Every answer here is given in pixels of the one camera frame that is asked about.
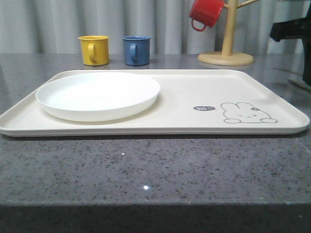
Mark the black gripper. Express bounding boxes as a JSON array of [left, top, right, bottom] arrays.
[[270, 18, 311, 85]]

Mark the white round plate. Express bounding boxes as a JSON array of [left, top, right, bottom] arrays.
[[35, 72, 160, 122]]

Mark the wooden mug tree stand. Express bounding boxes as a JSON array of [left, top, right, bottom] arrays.
[[198, 0, 258, 66]]

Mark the red enamel mug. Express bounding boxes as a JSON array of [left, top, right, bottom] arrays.
[[189, 0, 225, 32]]

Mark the beige rabbit serving tray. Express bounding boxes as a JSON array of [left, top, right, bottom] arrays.
[[0, 69, 310, 137]]

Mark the blue enamel mug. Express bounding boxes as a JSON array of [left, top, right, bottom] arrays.
[[122, 35, 151, 66]]

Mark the yellow enamel mug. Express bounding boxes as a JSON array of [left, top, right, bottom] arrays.
[[78, 35, 109, 66]]

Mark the grey curtain backdrop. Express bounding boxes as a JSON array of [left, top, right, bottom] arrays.
[[0, 0, 310, 55]]

